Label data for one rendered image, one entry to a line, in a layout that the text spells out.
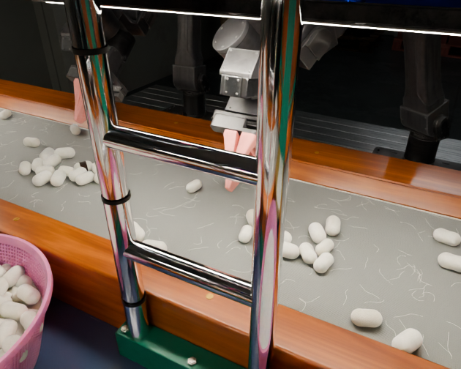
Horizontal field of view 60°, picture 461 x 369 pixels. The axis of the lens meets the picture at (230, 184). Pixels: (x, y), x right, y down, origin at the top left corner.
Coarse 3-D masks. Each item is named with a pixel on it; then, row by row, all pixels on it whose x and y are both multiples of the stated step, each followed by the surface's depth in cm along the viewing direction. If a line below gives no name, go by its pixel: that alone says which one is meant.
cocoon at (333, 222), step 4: (332, 216) 58; (336, 216) 58; (328, 220) 57; (332, 220) 57; (336, 220) 57; (328, 224) 56; (332, 224) 56; (336, 224) 56; (328, 228) 56; (332, 228) 56; (336, 228) 56; (328, 232) 56; (332, 232) 56; (336, 232) 56
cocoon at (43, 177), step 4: (40, 172) 69; (44, 172) 69; (48, 172) 69; (36, 176) 68; (40, 176) 68; (44, 176) 68; (48, 176) 69; (32, 180) 68; (36, 180) 67; (40, 180) 68; (44, 180) 68; (48, 180) 69; (36, 184) 68; (40, 184) 68
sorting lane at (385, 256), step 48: (0, 144) 83; (48, 144) 83; (0, 192) 67; (48, 192) 67; (96, 192) 67; (144, 192) 67; (240, 192) 67; (288, 192) 67; (336, 192) 67; (192, 240) 56; (336, 240) 56; (384, 240) 56; (432, 240) 56; (288, 288) 48; (336, 288) 48; (384, 288) 48; (432, 288) 48; (384, 336) 42; (432, 336) 42
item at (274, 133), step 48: (96, 0) 28; (288, 0) 21; (96, 48) 29; (288, 48) 22; (96, 96) 31; (288, 96) 24; (96, 144) 33; (144, 144) 31; (192, 144) 29; (288, 144) 25; (240, 288) 34; (144, 336) 45
